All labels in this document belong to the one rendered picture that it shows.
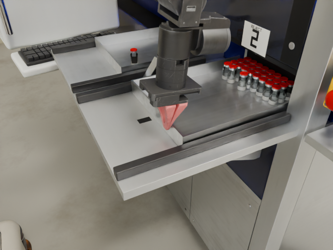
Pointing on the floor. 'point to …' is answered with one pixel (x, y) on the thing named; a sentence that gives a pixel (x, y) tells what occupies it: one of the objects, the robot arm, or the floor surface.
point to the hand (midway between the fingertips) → (166, 125)
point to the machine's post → (319, 51)
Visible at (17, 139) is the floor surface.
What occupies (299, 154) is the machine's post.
